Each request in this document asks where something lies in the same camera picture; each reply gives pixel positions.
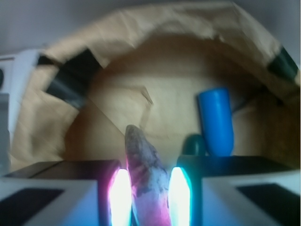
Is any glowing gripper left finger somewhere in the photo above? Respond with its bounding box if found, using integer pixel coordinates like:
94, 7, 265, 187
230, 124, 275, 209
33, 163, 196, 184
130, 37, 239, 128
0, 160, 132, 226

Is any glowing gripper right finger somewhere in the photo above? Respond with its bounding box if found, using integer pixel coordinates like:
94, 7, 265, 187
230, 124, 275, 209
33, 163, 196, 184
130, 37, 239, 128
169, 155, 301, 226

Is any dark green oval object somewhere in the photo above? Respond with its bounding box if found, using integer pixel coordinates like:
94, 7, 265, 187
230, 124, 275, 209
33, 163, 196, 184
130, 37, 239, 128
182, 134, 206, 156

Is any blue plastic bottle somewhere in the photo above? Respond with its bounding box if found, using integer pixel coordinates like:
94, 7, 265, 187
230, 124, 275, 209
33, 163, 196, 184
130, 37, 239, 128
197, 88, 234, 157

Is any brown paper bag bin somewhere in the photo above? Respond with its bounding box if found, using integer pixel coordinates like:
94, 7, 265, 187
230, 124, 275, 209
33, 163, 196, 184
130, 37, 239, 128
9, 2, 300, 171

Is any white tray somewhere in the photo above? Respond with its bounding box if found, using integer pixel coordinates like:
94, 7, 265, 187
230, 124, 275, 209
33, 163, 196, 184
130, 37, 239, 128
8, 49, 40, 133

